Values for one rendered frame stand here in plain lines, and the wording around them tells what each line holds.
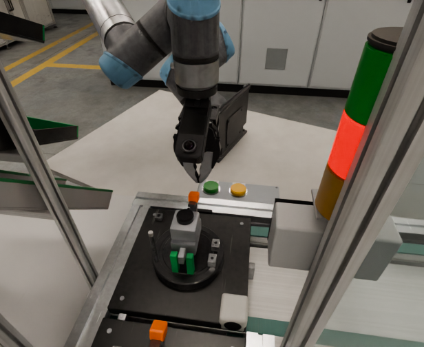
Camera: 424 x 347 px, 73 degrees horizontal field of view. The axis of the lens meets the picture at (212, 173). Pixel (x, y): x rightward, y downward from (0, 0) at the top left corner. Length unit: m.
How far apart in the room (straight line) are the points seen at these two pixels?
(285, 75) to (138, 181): 2.81
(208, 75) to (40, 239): 0.62
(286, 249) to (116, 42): 0.45
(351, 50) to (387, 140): 3.38
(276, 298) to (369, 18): 3.18
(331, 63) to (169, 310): 3.28
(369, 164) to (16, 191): 0.45
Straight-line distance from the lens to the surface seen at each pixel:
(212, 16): 0.46
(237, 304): 0.53
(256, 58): 3.47
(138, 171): 0.99
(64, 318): 0.73
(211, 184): 0.74
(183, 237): 0.51
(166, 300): 0.56
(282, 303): 0.63
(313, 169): 1.03
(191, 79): 0.48
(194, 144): 0.46
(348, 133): 0.24
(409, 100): 0.20
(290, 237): 0.31
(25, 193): 0.51
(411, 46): 0.20
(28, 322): 0.76
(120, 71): 0.57
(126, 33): 0.58
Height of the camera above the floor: 1.46
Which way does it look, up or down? 40 degrees down
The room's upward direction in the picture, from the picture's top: straight up
